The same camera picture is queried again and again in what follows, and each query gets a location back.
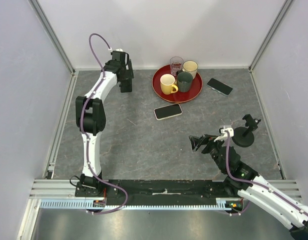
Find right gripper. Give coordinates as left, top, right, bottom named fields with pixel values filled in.
left=188, top=134, right=226, bottom=173

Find black folding phone stand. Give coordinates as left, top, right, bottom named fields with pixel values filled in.
left=119, top=66, right=133, bottom=93

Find cream cased phone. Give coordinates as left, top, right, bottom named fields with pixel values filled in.
left=154, top=103, right=183, bottom=121

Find black round base phone holder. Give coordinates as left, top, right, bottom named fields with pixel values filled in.
left=232, top=114, right=261, bottom=148

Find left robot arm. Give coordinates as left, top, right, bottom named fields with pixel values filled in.
left=75, top=49, right=134, bottom=197

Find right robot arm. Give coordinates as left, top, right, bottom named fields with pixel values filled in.
left=189, top=134, right=308, bottom=240

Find teal cased phone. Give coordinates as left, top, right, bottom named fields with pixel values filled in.
left=207, top=78, right=233, bottom=96

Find yellow mug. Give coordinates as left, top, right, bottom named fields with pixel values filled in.
left=160, top=74, right=178, bottom=95

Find red round tray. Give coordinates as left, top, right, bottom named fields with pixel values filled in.
left=152, top=65, right=203, bottom=103

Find clear glass cup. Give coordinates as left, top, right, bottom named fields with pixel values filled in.
left=170, top=56, right=184, bottom=76

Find dark green mug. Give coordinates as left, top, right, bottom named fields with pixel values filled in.
left=177, top=72, right=193, bottom=93

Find cream mug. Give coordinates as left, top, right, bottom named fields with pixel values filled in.
left=182, top=60, right=198, bottom=79

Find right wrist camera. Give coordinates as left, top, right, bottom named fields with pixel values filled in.
left=213, top=125, right=234, bottom=142

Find slotted cable duct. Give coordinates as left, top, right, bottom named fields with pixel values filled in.
left=40, top=198, right=244, bottom=211

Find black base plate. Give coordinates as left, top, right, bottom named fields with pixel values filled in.
left=75, top=179, right=239, bottom=205

